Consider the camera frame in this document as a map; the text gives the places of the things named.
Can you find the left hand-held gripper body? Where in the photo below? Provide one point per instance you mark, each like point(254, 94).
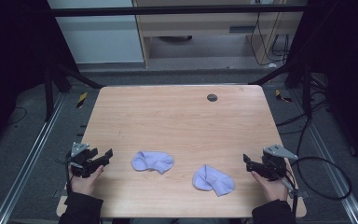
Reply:
point(81, 161)

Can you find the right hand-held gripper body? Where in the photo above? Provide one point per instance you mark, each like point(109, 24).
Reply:
point(275, 165)

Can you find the lavender ankle sock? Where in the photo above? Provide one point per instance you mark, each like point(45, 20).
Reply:
point(152, 161)
point(213, 182)

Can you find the person's left hand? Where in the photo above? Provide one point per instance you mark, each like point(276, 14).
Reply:
point(85, 185)

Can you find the person's right hand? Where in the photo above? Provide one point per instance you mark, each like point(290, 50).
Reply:
point(272, 189)

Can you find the yellow black striped tape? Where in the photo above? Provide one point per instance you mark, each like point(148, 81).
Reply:
point(81, 99)
point(282, 96)

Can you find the white cabinet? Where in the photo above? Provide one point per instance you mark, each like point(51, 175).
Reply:
point(99, 40)

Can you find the black curtain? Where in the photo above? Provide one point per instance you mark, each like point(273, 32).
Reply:
point(9, 62)
point(348, 68)

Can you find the light wooden desk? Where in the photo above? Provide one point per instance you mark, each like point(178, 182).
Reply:
point(199, 26)

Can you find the grey metal table bracket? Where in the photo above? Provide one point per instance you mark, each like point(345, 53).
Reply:
point(303, 194)
point(58, 193)

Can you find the aluminium floor rail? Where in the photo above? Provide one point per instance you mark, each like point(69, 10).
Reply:
point(329, 168)
point(28, 165)

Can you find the black upright stand post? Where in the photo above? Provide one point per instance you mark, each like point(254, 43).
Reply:
point(306, 90)
point(48, 93)

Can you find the black diagonal frame strut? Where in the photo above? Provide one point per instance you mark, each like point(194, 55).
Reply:
point(77, 76)
point(273, 76)

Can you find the black horizontal frame bar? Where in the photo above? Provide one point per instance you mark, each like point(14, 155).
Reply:
point(167, 11)

